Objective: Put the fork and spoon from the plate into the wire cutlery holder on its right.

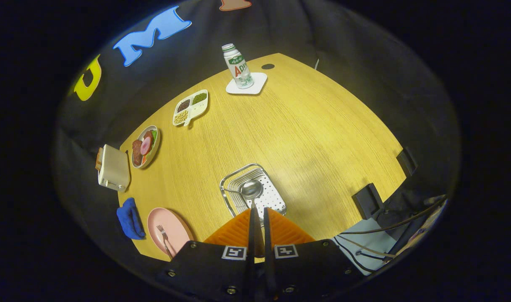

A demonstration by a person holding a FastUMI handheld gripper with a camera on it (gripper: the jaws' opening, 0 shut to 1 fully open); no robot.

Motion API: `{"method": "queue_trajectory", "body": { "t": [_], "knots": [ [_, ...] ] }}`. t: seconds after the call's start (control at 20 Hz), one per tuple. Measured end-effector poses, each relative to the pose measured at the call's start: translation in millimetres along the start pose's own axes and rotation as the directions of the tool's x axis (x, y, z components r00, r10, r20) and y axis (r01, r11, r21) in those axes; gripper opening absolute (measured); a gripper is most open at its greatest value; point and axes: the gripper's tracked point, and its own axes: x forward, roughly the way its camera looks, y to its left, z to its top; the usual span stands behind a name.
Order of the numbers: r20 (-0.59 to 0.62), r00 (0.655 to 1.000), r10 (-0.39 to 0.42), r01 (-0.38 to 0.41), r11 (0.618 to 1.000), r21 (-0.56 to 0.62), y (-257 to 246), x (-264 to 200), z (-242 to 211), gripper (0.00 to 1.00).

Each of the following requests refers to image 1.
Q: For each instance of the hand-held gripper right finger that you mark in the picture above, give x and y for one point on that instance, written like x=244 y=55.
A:
x=267 y=235

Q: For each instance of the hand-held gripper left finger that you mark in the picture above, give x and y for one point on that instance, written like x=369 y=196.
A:
x=251 y=235

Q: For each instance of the pink plate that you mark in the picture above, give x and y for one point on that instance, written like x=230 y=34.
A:
x=175 y=224

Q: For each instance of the large black table clamp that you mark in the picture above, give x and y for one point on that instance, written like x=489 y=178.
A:
x=366 y=201

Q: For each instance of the blue cloth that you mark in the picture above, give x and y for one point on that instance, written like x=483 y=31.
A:
x=129 y=218

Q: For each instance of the grey food plate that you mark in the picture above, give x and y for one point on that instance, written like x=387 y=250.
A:
x=155 y=147

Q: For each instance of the white divided bean dish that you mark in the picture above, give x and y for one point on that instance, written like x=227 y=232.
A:
x=196 y=110

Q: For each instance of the pink ham slice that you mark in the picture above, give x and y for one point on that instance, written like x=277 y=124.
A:
x=146 y=145

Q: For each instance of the green lettuce leaf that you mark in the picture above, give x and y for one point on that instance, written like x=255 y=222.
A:
x=154 y=135

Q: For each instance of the large brown meat piece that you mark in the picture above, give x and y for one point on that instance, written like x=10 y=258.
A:
x=136 y=153

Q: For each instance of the small brown meat piece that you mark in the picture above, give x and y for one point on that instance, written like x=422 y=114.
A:
x=148 y=135

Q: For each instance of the white toaster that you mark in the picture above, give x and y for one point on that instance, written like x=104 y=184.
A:
x=113 y=167

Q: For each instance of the white square coaster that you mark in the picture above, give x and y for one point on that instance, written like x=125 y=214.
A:
x=257 y=79

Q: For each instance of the small black table clamp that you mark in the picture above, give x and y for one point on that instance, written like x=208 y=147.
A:
x=406 y=161

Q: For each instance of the white drink bottle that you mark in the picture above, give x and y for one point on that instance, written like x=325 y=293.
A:
x=240 y=67

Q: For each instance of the black table grommet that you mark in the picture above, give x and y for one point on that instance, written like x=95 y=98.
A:
x=268 y=66

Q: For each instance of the brown toast slice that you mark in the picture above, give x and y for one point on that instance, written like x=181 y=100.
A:
x=99 y=159

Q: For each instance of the black backdrop cloth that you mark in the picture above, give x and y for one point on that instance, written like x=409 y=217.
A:
x=343 y=37

